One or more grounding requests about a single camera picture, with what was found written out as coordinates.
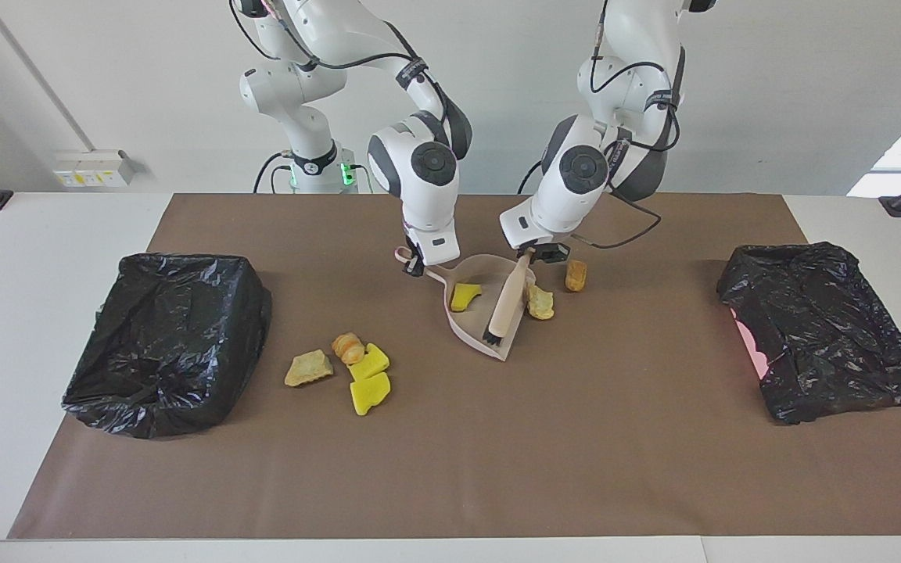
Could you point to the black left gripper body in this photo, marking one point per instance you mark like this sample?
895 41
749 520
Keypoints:
552 253

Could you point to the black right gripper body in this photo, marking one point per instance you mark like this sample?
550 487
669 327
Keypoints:
415 262

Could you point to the brown bread roll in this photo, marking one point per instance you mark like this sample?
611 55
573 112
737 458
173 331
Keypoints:
575 275

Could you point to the pale crusty bread piece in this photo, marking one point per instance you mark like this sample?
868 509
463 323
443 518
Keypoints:
540 303

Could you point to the small yellow sponge piece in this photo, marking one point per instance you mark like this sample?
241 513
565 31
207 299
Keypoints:
464 298

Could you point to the beige brush with black bristles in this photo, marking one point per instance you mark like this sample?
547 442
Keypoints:
507 301

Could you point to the pale pink plastic dustpan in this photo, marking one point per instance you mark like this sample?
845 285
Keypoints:
474 332

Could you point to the striped orange croissant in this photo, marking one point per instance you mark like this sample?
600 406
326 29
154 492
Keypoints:
348 348

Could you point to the yellow sponge chunk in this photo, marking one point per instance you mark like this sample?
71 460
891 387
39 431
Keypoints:
369 395
372 363

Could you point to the greenish tan bread piece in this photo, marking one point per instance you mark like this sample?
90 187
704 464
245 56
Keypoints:
308 369

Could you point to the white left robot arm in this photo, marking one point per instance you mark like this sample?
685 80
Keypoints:
576 172

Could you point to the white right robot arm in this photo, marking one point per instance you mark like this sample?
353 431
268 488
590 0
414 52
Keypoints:
427 168

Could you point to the pink bin with black bag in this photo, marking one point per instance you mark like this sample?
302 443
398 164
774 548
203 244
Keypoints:
826 328

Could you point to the brown table mat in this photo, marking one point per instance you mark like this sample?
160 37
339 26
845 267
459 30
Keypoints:
450 485

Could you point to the white wall socket box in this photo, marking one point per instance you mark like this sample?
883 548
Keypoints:
95 168

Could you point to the white wall conduit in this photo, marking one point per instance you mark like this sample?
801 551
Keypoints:
36 78

